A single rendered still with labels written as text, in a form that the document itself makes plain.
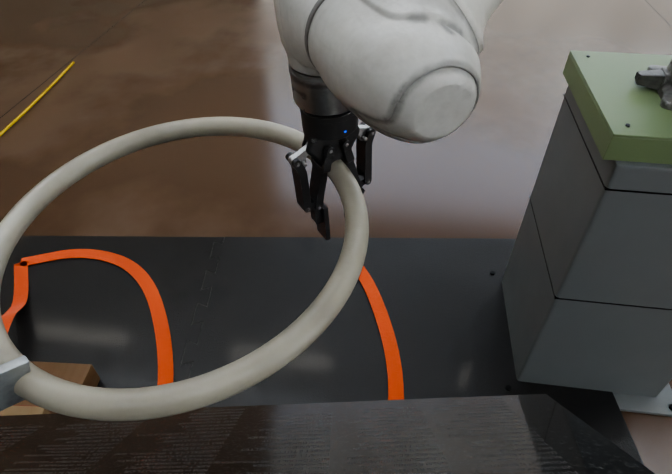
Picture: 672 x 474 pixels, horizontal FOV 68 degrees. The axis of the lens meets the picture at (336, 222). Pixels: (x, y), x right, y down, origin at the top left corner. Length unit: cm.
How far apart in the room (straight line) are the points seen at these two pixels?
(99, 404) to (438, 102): 41
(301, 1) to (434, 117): 19
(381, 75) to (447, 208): 175
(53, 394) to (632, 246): 110
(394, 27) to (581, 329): 115
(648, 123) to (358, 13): 79
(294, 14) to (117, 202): 185
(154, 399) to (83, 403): 7
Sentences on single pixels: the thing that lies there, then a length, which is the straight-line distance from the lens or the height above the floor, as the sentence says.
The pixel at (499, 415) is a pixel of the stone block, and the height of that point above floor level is 66.
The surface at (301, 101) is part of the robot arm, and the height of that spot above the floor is 106.
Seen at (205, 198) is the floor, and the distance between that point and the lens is 221.
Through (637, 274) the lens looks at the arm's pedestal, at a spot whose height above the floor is 51.
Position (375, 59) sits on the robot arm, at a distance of 41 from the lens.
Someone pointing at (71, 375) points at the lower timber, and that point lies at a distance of 165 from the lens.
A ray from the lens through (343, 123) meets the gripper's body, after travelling 63.
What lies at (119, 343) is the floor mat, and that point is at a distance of 176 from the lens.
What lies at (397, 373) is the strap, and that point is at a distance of 157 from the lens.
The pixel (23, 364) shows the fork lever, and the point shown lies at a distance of 59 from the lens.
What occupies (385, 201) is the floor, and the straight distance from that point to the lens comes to 213.
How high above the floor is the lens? 136
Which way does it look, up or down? 42 degrees down
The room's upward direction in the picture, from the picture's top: straight up
